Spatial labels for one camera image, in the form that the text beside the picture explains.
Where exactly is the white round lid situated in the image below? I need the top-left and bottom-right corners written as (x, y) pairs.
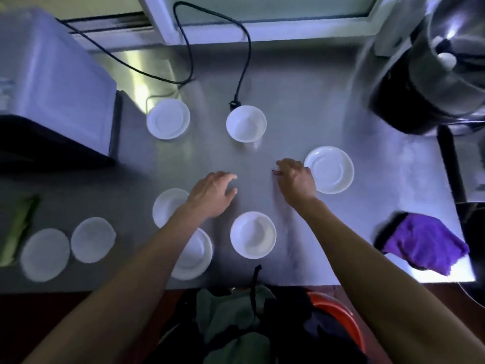
top-left (70, 217), bottom-right (117, 264)
top-left (20, 228), bottom-right (71, 283)

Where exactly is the person's left forearm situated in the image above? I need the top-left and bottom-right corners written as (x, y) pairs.
top-left (22, 202), bottom-right (220, 364)

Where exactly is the red plastic stool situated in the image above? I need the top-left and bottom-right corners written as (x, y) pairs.
top-left (306, 291), bottom-right (367, 354)

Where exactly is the person's green shirt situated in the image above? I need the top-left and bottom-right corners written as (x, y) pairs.
top-left (194, 285), bottom-right (279, 364)

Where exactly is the person's right hand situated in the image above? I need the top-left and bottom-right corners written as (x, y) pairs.
top-left (275, 158), bottom-right (319, 208)

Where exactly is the white window frame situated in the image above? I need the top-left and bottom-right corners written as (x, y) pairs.
top-left (57, 0), bottom-right (384, 47)

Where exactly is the black strap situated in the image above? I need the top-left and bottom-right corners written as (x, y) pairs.
top-left (249, 264), bottom-right (264, 320)

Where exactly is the white saucer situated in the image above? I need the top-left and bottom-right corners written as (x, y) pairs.
top-left (170, 227), bottom-right (213, 282)
top-left (146, 98), bottom-right (191, 141)
top-left (152, 188), bottom-right (191, 229)
top-left (303, 146), bottom-right (355, 195)

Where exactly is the white bowl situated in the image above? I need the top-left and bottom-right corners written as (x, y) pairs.
top-left (230, 211), bottom-right (277, 260)
top-left (226, 105), bottom-right (267, 144)

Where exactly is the black power cable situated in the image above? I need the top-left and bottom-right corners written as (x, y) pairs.
top-left (57, 1), bottom-right (253, 112)

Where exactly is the purple cloth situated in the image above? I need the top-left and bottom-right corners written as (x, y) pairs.
top-left (374, 212), bottom-right (470, 276)

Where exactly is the white microwave oven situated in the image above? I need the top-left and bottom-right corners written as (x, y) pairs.
top-left (0, 7), bottom-right (124, 168)

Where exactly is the person's left hand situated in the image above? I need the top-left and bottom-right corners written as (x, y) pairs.
top-left (186, 171), bottom-right (238, 219)

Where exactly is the black appliance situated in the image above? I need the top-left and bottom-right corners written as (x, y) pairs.
top-left (436, 124), bottom-right (485, 300)

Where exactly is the steel pot appliance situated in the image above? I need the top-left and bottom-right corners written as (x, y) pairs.
top-left (356, 0), bottom-right (485, 135)

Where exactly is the person's right forearm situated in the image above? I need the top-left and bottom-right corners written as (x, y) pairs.
top-left (290, 197), bottom-right (485, 364)

